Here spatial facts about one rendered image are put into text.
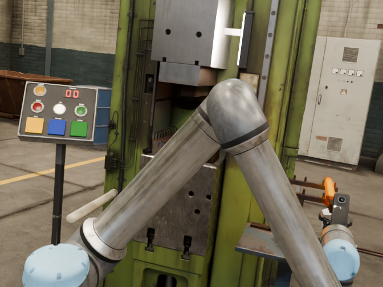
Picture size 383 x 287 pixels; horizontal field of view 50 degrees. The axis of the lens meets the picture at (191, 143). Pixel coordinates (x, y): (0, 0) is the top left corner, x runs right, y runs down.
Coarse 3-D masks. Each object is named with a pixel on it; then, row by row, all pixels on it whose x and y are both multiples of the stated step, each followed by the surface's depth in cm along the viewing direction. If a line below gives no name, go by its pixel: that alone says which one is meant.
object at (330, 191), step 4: (328, 180) 173; (328, 184) 166; (332, 184) 166; (328, 188) 159; (332, 188) 160; (328, 192) 153; (332, 192) 154; (328, 196) 146; (332, 196) 146; (328, 200) 146; (332, 200) 142; (324, 204) 147; (328, 204) 145
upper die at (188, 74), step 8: (160, 64) 196; (168, 64) 195; (176, 64) 194; (184, 64) 193; (160, 72) 196; (168, 72) 195; (176, 72) 194; (184, 72) 193; (192, 72) 192; (200, 72) 192; (208, 72) 208; (216, 72) 226; (160, 80) 197; (168, 80) 196; (176, 80) 195; (184, 80) 194; (192, 80) 193; (200, 80) 195; (208, 80) 211; (216, 80) 230
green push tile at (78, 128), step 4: (72, 124) 194; (76, 124) 194; (80, 124) 195; (84, 124) 195; (72, 128) 193; (76, 128) 194; (80, 128) 194; (84, 128) 195; (72, 132) 193; (76, 132) 193; (80, 132) 194; (84, 132) 194; (72, 136) 193; (76, 136) 193; (80, 136) 193; (84, 136) 193
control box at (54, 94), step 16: (32, 96) 195; (48, 96) 197; (64, 96) 198; (80, 96) 200; (96, 96) 202; (32, 112) 193; (48, 112) 194; (64, 112) 196; (96, 112) 206; (80, 144) 198
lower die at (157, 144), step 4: (164, 136) 218; (168, 136) 219; (156, 140) 204; (160, 140) 205; (164, 140) 201; (168, 140) 202; (152, 144) 203; (156, 144) 202; (160, 144) 202; (164, 144) 201; (152, 148) 203; (156, 148) 202; (160, 148) 202; (152, 152) 203; (156, 152) 203
